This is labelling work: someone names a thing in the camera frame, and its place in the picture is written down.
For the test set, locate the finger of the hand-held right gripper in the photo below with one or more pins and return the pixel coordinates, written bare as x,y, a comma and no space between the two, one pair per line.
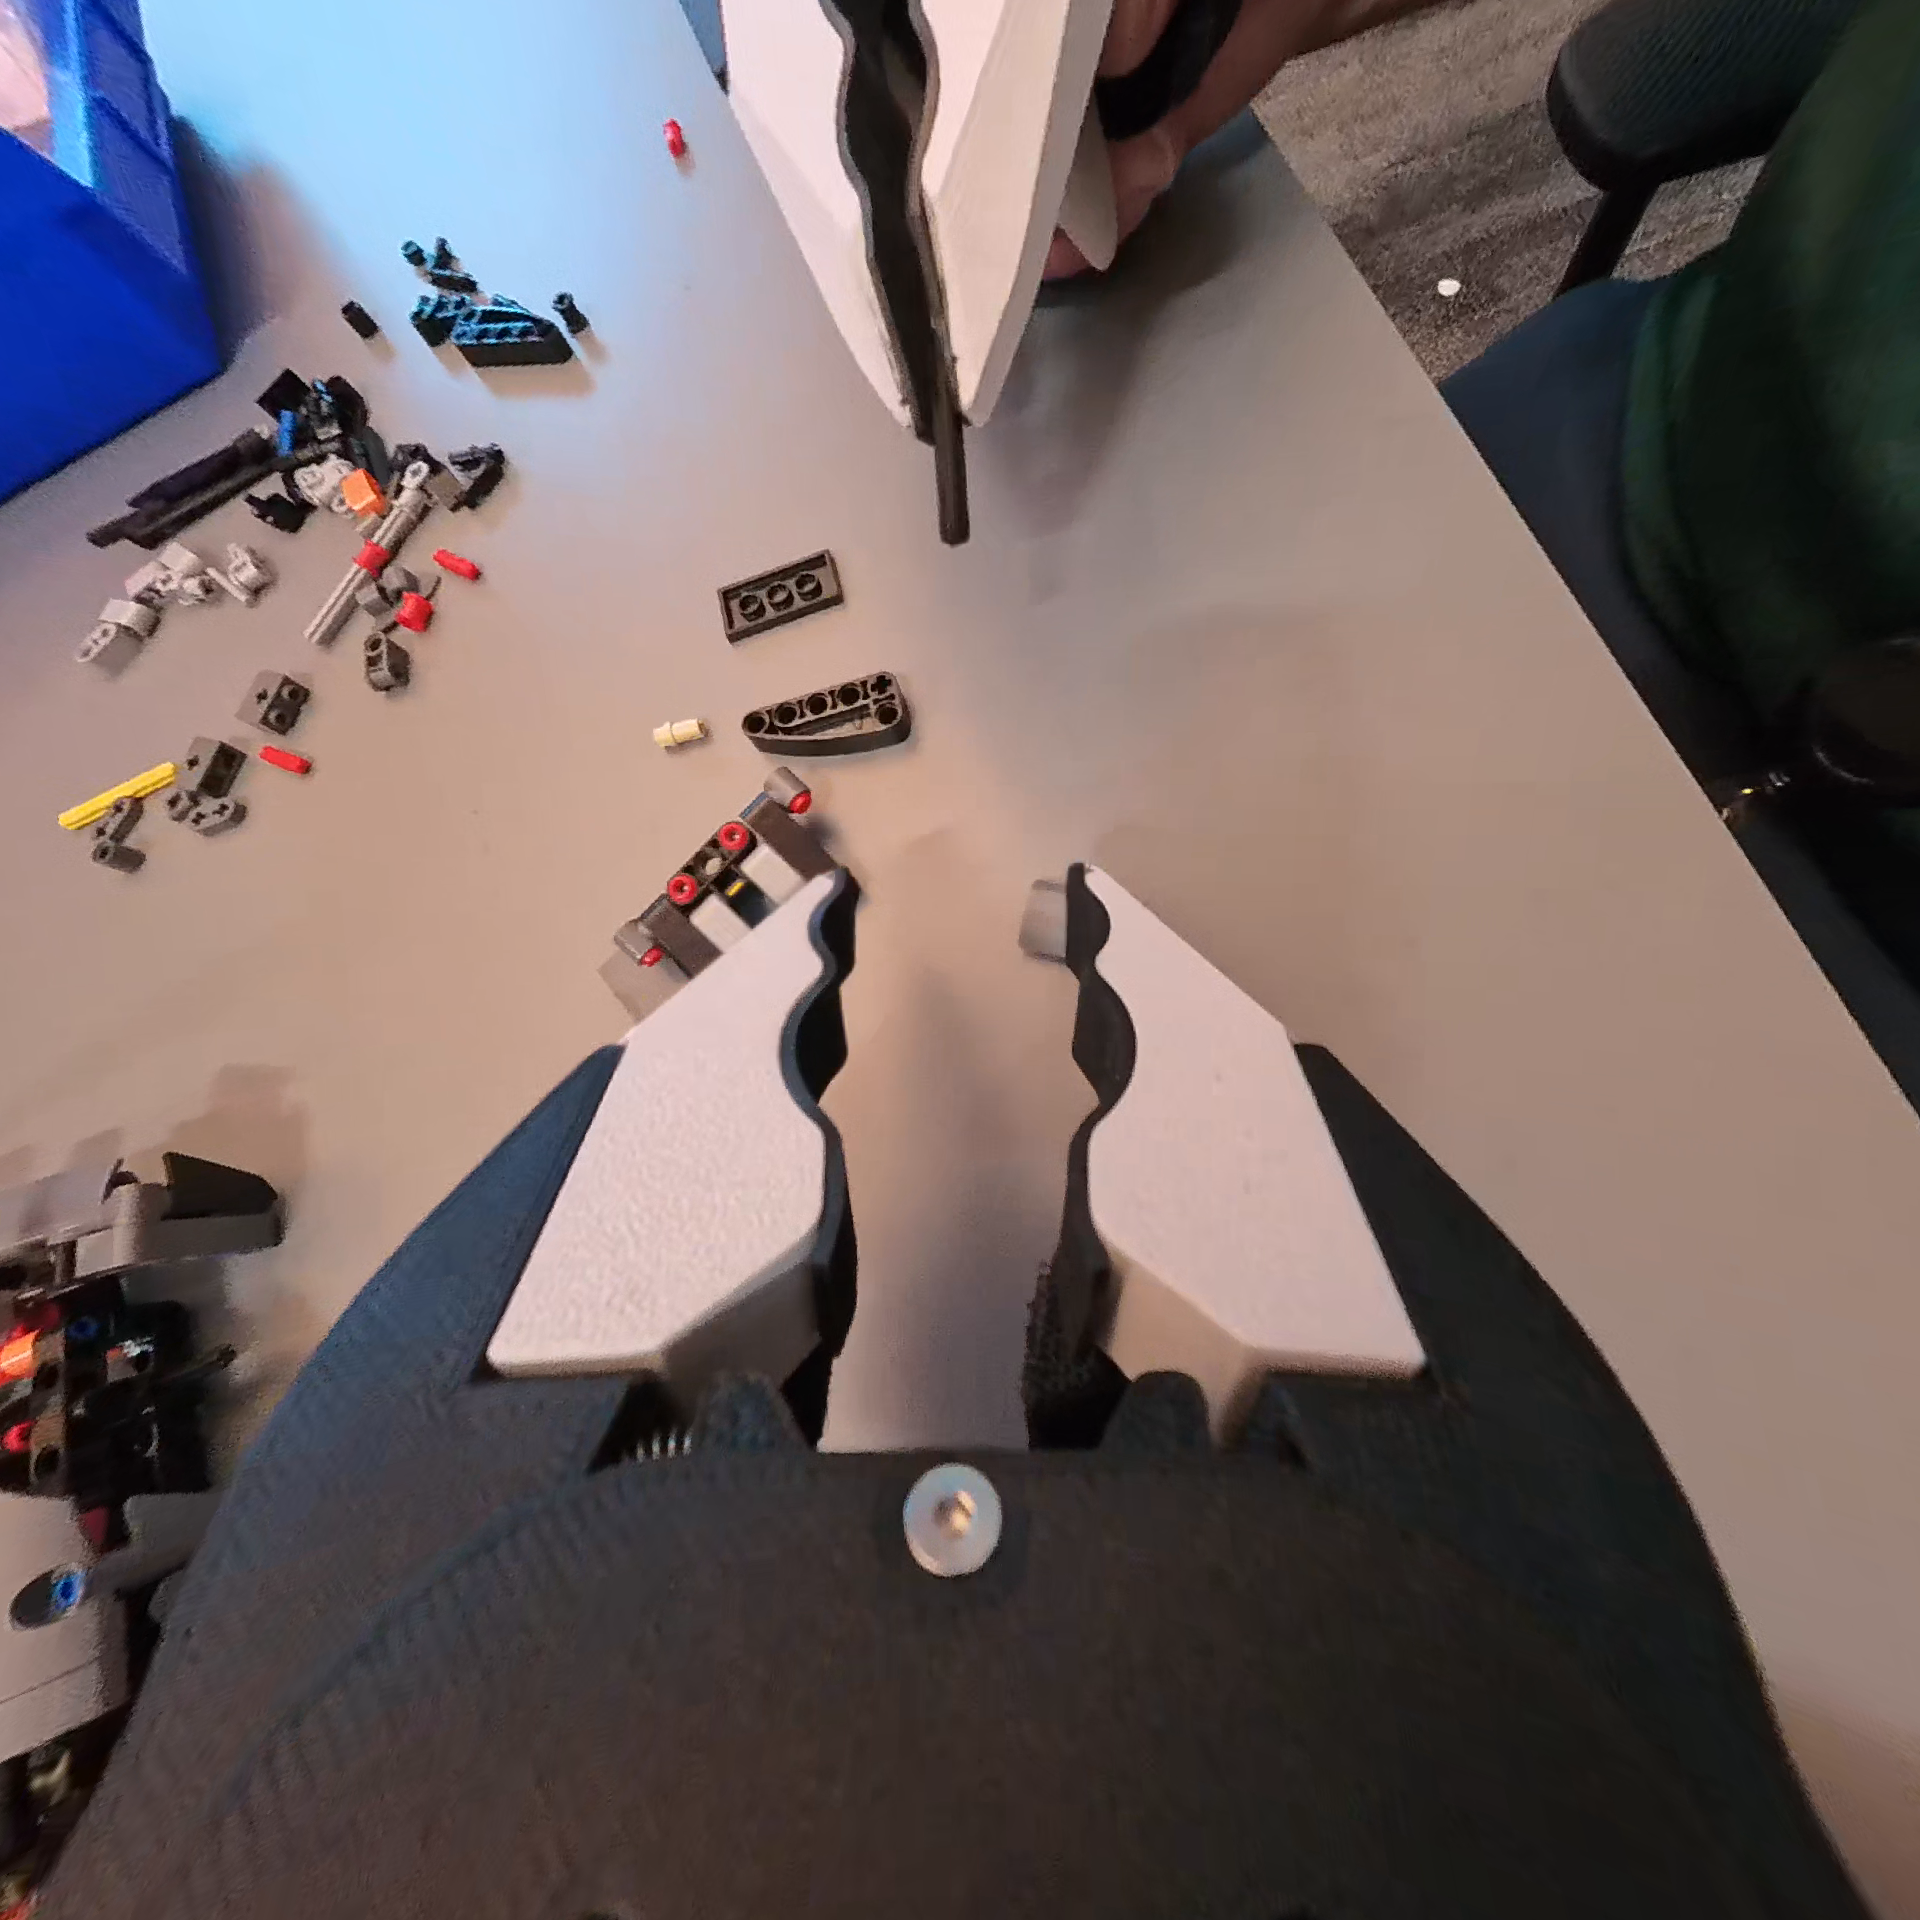
1005,181
810,181

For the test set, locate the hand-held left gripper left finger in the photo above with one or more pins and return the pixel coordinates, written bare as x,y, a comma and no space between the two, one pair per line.
674,1183

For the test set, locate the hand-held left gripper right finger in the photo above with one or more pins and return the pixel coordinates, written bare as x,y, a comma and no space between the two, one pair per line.
1231,1183

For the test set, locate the small black lego assembly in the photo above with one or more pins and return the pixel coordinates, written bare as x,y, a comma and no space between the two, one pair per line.
705,883

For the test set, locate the light grey round lego connector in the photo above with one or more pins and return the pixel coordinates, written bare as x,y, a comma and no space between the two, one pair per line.
1043,913

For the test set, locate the cluster of black lego beams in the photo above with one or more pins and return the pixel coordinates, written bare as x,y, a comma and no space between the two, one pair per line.
503,336

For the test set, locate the black lego plate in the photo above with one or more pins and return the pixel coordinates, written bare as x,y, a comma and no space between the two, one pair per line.
780,618

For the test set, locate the tan lego pin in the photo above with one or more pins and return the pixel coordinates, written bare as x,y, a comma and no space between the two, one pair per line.
679,733

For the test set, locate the black curved lego beam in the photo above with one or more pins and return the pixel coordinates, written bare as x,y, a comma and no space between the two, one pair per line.
824,733

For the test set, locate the orange lego piece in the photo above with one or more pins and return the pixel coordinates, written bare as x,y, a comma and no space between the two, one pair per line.
360,492

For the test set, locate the long grey lego axle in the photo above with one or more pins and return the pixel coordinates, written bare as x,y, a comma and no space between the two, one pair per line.
375,555

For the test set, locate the red lego bush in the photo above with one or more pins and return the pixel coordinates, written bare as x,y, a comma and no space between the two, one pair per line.
413,610

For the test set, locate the partly built lego car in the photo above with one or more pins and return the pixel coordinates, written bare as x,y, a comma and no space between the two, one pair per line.
105,1350

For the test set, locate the yellow lego axle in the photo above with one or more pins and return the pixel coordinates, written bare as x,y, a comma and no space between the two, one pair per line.
119,799

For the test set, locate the pile of black lego pieces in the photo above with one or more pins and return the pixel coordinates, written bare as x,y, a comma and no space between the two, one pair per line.
195,488

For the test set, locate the person's right hand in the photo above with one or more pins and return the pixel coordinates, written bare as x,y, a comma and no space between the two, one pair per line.
1184,147

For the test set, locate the person's dark trousers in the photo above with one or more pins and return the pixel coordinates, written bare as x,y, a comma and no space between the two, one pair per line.
1560,451

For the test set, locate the black office chair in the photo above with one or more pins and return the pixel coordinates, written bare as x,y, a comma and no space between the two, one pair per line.
1664,105

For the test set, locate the cluster of dark grey connectors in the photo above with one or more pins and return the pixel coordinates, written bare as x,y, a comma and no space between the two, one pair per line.
277,698

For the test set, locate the person's green shirt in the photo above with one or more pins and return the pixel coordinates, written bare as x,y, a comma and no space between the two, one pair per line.
1770,451

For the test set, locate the blue plastic bin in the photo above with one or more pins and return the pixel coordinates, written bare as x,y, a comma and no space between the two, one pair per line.
91,301

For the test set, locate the cluster of light grey connectors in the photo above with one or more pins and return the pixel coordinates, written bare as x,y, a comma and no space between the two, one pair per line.
173,578

